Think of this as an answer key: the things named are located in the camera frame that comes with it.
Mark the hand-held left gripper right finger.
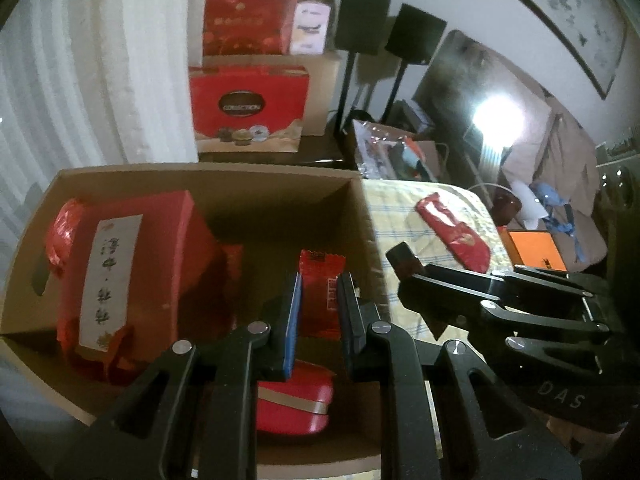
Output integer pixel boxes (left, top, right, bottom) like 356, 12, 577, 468
337, 272, 583, 480

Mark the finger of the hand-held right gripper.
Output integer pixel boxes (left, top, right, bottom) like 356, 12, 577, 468
398, 277, 623, 378
386, 241, 608, 311

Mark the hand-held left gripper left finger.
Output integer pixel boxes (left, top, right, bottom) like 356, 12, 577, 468
55, 272, 303, 480

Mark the red snack packet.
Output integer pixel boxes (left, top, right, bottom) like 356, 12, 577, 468
298, 250, 347, 341

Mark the brown cardboard box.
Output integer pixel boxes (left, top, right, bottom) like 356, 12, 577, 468
0, 167, 391, 466

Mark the red gift box white label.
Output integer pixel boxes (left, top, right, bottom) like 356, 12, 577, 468
56, 190, 237, 386

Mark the red envelope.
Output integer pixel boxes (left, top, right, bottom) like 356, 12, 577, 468
416, 193, 491, 273

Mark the red round tin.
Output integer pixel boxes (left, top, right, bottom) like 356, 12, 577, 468
256, 360, 335, 436

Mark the orange flat box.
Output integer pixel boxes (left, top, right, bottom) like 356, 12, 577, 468
507, 230, 568, 272

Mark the checkered tablecloth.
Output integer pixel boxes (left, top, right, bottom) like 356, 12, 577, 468
255, 180, 516, 480

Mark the white paper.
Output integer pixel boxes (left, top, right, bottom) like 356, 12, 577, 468
510, 182, 551, 231

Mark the blue ribbon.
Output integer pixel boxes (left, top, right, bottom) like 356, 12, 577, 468
530, 182, 586, 261

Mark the brown paper bag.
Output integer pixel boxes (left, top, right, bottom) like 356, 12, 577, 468
415, 140, 452, 183

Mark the clear plastic bag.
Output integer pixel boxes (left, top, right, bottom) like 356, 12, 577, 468
350, 120, 426, 181

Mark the sofa with beige cover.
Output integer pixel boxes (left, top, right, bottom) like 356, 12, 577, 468
412, 30, 608, 271

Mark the guitar amplifier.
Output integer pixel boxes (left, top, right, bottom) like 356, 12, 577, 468
595, 130, 640, 202

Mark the black speaker stand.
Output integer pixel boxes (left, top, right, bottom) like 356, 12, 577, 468
332, 52, 358, 136
382, 62, 407, 121

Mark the red chocolate box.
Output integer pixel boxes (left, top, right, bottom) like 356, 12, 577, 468
189, 66, 311, 153

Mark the red foil wrapped ball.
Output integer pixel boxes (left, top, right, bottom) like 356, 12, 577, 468
46, 197, 87, 273

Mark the black speaker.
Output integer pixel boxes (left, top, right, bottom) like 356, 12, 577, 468
334, 0, 392, 56
384, 3, 447, 66

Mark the small white box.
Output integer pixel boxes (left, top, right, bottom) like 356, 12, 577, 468
290, 1, 333, 54

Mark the framed ink painting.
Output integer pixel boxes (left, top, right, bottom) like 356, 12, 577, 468
467, 0, 628, 100

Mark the large red gift box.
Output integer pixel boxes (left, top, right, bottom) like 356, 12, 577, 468
202, 0, 301, 57

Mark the white curtain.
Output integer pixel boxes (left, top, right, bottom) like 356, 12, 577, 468
0, 0, 212, 211

